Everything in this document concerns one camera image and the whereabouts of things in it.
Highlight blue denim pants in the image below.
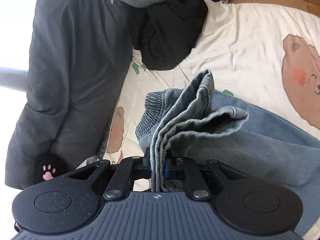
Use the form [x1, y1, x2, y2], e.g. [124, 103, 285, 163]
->
[136, 70, 319, 235]

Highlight black cat paw plush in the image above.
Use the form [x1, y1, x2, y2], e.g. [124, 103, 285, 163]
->
[34, 153, 68, 184]

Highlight black garment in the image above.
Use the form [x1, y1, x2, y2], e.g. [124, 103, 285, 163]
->
[129, 0, 222, 70]

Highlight dark grey pillow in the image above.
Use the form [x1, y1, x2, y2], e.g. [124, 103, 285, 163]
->
[4, 0, 133, 190]

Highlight cream bear print bedsheet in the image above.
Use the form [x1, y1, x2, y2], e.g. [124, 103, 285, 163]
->
[75, 0, 320, 240]

